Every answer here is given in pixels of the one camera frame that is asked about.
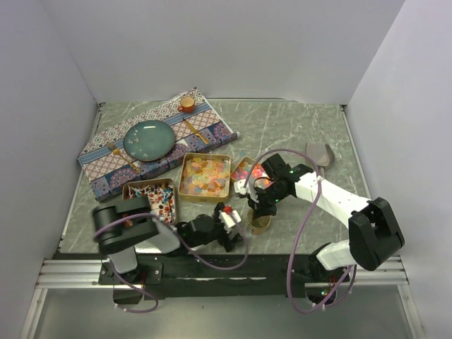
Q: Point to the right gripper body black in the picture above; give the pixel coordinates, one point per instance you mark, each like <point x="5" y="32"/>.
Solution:
<point x="268" y="198"/>

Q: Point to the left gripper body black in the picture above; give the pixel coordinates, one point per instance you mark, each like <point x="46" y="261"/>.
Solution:
<point x="220" y="234"/>

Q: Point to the gold tin with gummy candies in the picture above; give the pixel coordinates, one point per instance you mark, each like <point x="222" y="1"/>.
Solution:
<point x="244" y="167"/>

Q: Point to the wooden jar lid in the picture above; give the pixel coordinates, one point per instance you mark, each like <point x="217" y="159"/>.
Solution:
<point x="250" y="219"/>

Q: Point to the metal candy scoop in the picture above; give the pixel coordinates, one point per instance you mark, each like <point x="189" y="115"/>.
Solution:
<point x="322" y="154"/>

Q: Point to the gold tin with popsicle candies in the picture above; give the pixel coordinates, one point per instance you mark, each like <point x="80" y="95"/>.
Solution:
<point x="205" y="178"/>

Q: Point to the gold tin with lollipops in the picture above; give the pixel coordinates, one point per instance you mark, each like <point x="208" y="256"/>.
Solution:
<point x="160" y="193"/>

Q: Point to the teal ceramic plate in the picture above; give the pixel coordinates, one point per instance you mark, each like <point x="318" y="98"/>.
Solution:
<point x="149" y="140"/>

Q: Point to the clear glass jar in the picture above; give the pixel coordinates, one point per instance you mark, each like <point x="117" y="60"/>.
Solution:
<point x="258" y="229"/>

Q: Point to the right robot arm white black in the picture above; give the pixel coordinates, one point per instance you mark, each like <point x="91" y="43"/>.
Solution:
<point x="374" y="234"/>

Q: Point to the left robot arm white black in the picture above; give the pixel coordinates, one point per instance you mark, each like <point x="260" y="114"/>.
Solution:
<point x="119" y="228"/>

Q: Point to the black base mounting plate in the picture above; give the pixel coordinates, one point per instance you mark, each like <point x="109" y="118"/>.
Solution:
<point x="185" y="276"/>

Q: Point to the gold knife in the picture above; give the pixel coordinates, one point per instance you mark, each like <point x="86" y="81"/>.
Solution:
<point x="195" y="131"/>

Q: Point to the patterned placemat cloth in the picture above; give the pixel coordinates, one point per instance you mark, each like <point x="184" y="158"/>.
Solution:
<point x="108" y="173"/>

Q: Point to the orange cup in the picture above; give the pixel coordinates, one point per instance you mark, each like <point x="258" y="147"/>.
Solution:
<point x="187" y="105"/>

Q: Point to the gold fork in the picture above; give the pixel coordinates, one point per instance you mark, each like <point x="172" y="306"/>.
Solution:
<point x="114" y="150"/>

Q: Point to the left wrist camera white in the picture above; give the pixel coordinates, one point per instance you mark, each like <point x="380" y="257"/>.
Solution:
<point x="230" y="218"/>

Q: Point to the aluminium rail frame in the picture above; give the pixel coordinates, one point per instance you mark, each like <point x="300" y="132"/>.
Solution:
<point x="84" y="274"/>

